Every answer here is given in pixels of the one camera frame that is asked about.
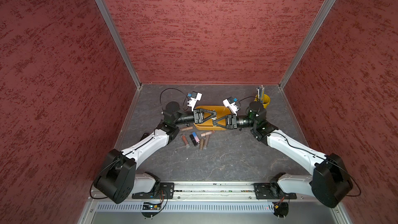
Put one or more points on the yellow plastic storage tray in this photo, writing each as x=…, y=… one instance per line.
x=215, y=108

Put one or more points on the yellow pen cup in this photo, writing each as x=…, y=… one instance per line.
x=264, y=99

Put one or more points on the aluminium corner post left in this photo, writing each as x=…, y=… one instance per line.
x=101, y=4

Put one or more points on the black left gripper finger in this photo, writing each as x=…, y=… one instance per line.
x=208, y=121
x=209, y=114

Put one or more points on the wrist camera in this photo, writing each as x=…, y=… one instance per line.
x=230, y=103
x=193, y=97

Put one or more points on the blue pink gradient lipstick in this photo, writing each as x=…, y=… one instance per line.
x=196, y=137

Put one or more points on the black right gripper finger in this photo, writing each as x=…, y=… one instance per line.
x=220, y=125
x=221, y=117

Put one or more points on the brown clear lip gloss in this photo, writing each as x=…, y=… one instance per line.
x=185, y=141

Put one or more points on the aluminium front rail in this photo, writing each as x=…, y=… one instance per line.
x=214, y=189

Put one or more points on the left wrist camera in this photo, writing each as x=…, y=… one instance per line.
x=193, y=97

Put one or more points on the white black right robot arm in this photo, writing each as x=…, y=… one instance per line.
x=328, y=180

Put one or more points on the beige lipstick tube near tray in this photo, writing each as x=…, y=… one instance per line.
x=187, y=128

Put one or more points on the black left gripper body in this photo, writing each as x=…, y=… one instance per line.
x=196, y=120

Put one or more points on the vented metal panel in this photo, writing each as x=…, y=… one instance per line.
x=189, y=207

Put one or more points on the pens in cup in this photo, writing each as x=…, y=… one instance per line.
x=260, y=94

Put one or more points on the aluminium corner post right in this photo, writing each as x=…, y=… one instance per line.
x=313, y=30

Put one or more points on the aluminium corner post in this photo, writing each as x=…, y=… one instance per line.
x=101, y=4
x=313, y=30

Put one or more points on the silver pink lipstick tube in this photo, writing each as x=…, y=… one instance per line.
x=206, y=141

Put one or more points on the gold lipstick tube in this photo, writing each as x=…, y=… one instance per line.
x=202, y=144

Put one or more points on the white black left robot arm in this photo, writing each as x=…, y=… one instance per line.
x=118, y=179

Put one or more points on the pink nude lip gloss tube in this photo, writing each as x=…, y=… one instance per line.
x=207, y=133

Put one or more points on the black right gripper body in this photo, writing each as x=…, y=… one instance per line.
x=233, y=121

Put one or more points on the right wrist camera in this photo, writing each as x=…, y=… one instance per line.
x=230, y=103

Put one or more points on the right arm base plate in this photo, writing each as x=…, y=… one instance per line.
x=269, y=191

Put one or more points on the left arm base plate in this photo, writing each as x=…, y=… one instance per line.
x=161, y=190

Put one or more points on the black lipstick beside gradient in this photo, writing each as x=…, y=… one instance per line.
x=193, y=140

